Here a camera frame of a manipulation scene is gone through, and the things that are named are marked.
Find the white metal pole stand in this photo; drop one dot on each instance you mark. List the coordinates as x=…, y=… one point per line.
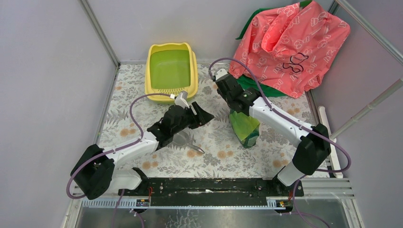
x=333, y=157

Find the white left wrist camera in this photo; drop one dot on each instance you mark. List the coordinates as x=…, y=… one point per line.
x=180, y=99

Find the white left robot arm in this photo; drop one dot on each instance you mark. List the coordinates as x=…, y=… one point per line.
x=96, y=171

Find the silver metal scoop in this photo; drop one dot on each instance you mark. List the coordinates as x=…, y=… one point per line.
x=182, y=139

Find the green cloth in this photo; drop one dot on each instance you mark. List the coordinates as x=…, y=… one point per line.
x=247, y=82

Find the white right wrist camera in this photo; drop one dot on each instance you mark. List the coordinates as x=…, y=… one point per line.
x=219, y=74

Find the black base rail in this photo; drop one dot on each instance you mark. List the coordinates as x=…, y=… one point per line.
x=183, y=192

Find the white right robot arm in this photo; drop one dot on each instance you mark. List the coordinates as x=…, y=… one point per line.
x=311, y=142

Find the yellow litter box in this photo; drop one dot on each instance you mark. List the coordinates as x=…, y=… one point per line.
x=170, y=69

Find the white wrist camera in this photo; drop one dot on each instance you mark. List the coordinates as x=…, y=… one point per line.
x=180, y=99
x=219, y=74

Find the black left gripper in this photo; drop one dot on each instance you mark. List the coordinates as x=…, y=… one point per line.
x=191, y=115

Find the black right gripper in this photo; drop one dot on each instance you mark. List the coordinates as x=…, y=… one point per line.
x=226, y=87

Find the green litter bag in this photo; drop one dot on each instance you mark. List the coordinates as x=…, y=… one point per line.
x=245, y=127

